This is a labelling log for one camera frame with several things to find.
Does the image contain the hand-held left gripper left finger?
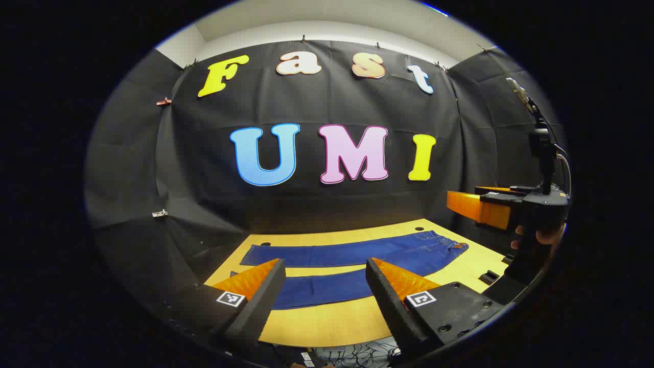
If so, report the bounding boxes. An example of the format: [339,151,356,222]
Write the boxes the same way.
[156,258,287,356]

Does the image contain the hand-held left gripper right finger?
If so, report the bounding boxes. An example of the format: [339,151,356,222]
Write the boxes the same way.
[365,257,509,365]

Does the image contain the blue denim jeans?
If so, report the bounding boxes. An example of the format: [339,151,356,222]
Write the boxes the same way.
[230,230,469,310]

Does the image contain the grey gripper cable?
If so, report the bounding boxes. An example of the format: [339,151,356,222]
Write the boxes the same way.
[554,145,572,197]

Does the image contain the tangled dark cables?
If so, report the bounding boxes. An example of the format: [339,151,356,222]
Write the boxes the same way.
[312,340,402,368]

